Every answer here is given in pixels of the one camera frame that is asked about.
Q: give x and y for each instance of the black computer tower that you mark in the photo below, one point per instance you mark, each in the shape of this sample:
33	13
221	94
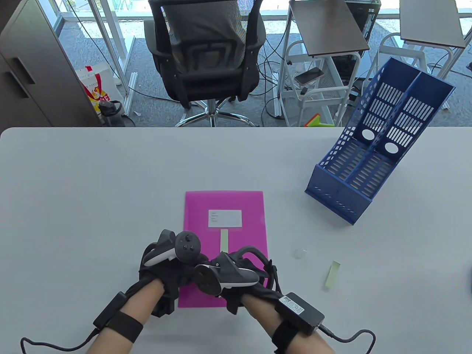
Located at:
368	18

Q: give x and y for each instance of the person's right hand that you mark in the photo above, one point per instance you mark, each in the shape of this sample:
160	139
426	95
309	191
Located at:
250	291

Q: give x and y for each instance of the black mesh office chair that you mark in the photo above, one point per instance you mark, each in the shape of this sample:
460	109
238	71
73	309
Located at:
206	79

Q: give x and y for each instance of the black smartphone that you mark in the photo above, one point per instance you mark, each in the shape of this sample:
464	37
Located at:
309	76

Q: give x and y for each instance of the person's right forearm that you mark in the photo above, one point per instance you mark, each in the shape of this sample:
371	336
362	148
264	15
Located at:
261	313

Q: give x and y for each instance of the green and red plastic tool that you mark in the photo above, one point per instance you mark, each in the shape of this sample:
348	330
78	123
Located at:
318	122

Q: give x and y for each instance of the tall storage cabinet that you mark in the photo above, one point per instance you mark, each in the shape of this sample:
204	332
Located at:
37	73

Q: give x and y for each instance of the blue plastic file rack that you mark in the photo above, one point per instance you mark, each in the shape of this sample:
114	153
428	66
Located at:
339	201

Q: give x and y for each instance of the black water bottle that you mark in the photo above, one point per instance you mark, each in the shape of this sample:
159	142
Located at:
110	114

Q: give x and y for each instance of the black wrist sensor box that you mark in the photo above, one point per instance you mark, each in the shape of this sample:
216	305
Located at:
110	309
300	313

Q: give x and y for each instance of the pad of green sticky notes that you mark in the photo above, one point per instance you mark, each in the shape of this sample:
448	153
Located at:
225	241

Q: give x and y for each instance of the red and white shopping bag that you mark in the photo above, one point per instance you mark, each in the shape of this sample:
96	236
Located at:
96	88

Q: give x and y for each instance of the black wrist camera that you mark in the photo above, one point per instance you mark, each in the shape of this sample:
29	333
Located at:
162	305

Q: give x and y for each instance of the person's left hand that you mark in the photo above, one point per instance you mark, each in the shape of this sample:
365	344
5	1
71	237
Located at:
173	274

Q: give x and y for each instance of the pink L-shaped folder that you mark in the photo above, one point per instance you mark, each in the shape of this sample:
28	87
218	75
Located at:
243	228

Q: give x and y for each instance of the white metal table frame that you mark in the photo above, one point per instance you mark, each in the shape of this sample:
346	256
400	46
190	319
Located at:
129	92

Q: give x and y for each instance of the white rolling cart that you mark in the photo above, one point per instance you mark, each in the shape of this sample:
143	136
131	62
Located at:
332	92

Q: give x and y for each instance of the green sticky note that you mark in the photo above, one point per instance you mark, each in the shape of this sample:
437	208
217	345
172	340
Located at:
332	276

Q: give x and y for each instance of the person's left forearm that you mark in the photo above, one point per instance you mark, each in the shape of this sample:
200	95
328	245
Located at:
140	306

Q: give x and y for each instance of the brown-top side table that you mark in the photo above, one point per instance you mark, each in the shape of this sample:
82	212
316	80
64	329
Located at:
328	29
431	22

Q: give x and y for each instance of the black handheld controller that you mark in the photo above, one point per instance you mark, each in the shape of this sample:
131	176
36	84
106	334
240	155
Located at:
228	274
188	245

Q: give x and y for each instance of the clear glue stick cap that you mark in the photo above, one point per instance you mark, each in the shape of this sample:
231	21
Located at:
299	254

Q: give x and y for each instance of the white power strip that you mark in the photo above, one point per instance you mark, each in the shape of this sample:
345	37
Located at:
278	107

